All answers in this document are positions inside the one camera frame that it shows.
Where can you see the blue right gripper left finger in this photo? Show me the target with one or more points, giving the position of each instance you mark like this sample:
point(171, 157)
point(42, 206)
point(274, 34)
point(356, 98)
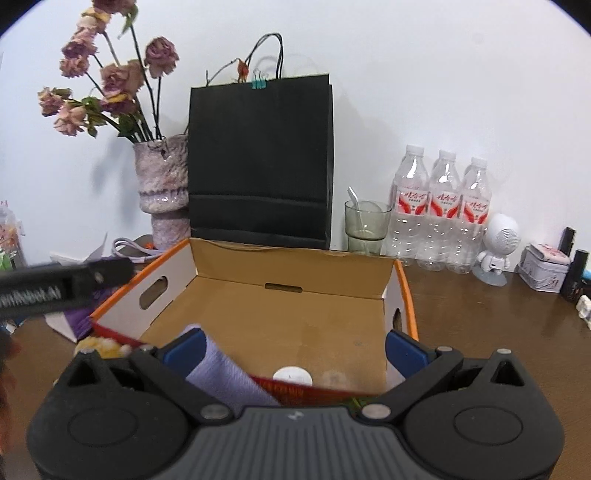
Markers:
point(185, 353)

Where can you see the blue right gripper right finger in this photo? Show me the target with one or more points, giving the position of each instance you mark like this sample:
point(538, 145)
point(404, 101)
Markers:
point(406, 355)

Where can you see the purple knitted cloth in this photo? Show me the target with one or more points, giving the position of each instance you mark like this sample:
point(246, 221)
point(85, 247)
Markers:
point(217, 375)

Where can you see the yellow white plush toy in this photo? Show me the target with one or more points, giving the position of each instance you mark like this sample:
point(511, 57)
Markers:
point(107, 348)

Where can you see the colourful wrapped items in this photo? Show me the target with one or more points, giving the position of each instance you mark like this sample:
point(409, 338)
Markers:
point(11, 253)

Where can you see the purple tissue pack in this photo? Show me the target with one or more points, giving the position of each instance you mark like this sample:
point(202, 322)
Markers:
point(76, 324)

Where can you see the orange cardboard box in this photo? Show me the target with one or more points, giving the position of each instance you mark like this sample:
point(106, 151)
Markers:
point(327, 312)

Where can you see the white plastic spoon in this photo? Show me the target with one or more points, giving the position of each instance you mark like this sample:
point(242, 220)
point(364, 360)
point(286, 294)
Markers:
point(358, 200)

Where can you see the grey glass cup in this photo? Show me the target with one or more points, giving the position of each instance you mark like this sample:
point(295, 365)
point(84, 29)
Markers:
point(366, 226)

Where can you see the white robot figurine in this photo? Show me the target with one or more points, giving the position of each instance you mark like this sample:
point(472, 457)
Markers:
point(501, 239)

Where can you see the left water bottle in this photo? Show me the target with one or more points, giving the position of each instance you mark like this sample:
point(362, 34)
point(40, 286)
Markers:
point(409, 203)

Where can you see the water bottle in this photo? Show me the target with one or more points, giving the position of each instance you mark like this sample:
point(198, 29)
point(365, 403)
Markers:
point(443, 208)
point(409, 203)
point(475, 205)

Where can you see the small white tin box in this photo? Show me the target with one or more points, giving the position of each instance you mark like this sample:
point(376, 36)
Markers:
point(543, 268)

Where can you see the middle water bottle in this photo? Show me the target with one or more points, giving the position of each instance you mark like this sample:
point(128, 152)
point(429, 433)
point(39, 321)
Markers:
point(443, 208)

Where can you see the right water bottle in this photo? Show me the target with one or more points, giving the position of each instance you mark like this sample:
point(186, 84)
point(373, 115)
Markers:
point(475, 205)

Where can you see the black cosmetic tube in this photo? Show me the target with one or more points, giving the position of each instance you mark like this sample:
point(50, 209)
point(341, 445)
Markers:
point(571, 286)

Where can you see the purple ceramic vase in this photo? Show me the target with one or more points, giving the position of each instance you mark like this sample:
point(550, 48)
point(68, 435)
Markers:
point(162, 176)

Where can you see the black lipstick tube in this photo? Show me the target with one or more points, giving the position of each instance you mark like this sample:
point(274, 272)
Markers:
point(567, 241)

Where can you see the black paper bag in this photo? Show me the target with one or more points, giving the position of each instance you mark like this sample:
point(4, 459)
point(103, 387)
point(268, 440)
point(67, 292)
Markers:
point(261, 162)

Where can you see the dried pink rose bouquet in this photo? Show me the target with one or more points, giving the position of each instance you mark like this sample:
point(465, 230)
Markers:
point(125, 95)

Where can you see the teal binder clip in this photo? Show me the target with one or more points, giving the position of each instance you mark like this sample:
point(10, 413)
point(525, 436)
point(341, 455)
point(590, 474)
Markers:
point(259, 79)

